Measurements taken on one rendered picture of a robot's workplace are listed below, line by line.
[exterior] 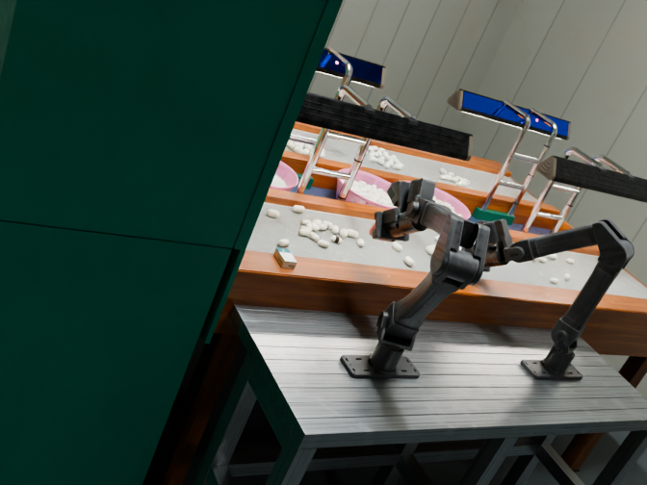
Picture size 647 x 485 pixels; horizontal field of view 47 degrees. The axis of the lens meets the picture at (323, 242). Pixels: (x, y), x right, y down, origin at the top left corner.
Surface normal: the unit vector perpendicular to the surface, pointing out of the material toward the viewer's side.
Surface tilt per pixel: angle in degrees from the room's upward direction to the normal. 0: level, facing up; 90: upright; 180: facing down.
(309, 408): 0
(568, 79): 90
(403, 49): 90
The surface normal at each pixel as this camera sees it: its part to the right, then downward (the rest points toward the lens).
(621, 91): -0.83, -0.11
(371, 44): 0.41, 0.54
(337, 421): 0.37, -0.84
